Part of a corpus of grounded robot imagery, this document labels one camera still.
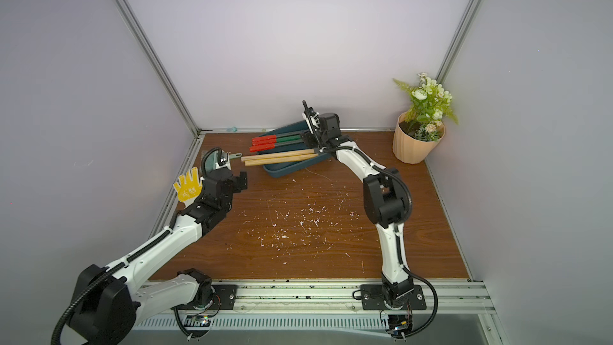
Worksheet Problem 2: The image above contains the teal plastic storage box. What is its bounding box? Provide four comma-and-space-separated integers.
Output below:
258, 120, 334, 179

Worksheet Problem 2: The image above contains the beige ribbed flower pot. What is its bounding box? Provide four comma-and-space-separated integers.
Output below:
392, 113, 446, 165

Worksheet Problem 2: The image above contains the mint green hand brush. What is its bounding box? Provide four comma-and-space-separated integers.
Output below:
201, 149, 243, 177

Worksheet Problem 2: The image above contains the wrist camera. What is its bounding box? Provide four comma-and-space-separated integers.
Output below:
212, 150, 231, 170
303, 107, 319, 135

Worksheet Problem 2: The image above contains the aluminium front rail frame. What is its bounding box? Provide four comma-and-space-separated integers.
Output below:
131, 279, 509, 344

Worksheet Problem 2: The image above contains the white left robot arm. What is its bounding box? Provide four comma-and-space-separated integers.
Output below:
50, 168, 247, 344

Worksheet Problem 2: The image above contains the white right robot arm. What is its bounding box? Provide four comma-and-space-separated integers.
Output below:
303, 105, 438, 313

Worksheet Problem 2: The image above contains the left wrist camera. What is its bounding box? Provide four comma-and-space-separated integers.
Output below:
212, 150, 231, 170

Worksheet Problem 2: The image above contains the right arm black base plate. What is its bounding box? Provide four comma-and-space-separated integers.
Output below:
352, 284, 427, 311

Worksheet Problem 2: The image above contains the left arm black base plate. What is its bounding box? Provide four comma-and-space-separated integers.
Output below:
177, 284, 238, 312

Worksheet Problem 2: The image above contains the artificial green flowering plant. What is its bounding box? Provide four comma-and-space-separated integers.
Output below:
394, 73, 458, 142

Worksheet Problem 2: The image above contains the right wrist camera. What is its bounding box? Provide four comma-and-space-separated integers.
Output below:
303, 107, 319, 135

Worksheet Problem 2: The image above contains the yellow white work glove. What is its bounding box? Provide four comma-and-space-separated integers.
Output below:
173, 167, 203, 207

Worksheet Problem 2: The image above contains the green metal hoe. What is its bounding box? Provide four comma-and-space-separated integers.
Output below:
249, 134, 304, 152

